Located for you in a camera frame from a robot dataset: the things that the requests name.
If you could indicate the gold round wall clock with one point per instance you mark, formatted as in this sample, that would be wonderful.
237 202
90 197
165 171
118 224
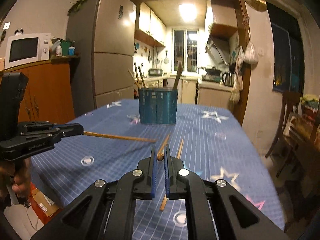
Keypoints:
255 0

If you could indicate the white microwave oven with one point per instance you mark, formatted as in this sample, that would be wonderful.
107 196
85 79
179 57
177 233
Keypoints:
23 50

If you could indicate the wooden chair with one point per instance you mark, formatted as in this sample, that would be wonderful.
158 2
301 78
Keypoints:
287 110

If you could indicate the steel electric kettle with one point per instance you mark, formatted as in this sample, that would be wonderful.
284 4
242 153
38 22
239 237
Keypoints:
228 79

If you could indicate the hanging wall ornaments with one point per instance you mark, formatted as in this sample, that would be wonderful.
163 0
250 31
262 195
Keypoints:
2 37

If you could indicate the wooden sideboard cabinet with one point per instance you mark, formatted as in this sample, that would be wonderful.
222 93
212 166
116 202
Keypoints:
50 92

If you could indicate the dark wooden side table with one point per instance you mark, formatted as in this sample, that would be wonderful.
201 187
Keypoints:
305 155

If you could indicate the blue star-print tablecloth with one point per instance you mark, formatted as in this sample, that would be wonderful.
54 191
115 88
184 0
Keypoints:
212 155

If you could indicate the grey refrigerator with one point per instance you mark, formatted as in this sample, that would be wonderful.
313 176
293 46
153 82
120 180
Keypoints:
110 55

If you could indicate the yellow folded cloth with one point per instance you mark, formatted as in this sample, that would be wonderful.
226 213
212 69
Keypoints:
310 101

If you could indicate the black wok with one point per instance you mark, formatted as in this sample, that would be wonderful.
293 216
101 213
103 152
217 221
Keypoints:
210 70

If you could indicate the person's left hand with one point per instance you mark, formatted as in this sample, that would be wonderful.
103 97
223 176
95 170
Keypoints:
22 180

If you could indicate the dark room window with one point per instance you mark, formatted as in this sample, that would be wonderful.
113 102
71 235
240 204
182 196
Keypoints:
287 55

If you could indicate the hanging kitchen cloth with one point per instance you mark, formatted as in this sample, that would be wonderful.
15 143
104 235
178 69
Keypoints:
237 85

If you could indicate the grey countertop cooker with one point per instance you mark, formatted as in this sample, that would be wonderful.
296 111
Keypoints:
155 72

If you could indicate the kitchen base cabinets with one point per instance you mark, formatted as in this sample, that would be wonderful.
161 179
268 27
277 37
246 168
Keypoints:
212 95

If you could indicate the white pill bottle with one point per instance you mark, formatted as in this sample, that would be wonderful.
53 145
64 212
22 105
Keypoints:
59 51

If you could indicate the green plastic container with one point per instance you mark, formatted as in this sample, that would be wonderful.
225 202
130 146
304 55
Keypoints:
65 48

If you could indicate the bunch of wooden chopsticks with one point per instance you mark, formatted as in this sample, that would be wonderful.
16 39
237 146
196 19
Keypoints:
178 77

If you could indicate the steel range hood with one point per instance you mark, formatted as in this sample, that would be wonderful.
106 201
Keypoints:
217 50

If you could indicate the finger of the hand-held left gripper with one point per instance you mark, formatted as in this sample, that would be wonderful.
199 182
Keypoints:
72 130
35 125

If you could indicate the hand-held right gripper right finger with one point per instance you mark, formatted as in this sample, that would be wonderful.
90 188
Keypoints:
167 177

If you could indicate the cardboard box on floor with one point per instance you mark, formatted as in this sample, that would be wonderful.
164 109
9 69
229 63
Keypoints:
43 200

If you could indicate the teal metal utensil holder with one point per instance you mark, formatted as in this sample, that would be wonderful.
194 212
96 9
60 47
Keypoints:
157 107

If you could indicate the kitchen wall cabinets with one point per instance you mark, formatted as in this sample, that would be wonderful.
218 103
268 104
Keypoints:
150 25

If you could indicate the kitchen window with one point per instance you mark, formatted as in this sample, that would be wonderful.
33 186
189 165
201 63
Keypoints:
185 50

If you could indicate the white wall switch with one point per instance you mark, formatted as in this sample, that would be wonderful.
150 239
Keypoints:
6 25

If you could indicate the brown wooden chopstick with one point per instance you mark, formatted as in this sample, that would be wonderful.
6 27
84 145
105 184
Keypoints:
180 149
163 147
120 137

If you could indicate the round ceiling light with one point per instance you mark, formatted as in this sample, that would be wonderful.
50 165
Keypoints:
187 12

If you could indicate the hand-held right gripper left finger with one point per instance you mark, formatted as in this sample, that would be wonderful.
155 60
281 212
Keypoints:
154 177

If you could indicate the small alarm clock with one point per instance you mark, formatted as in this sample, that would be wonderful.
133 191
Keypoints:
18 32

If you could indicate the white plastic bag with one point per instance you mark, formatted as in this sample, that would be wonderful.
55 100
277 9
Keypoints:
250 55

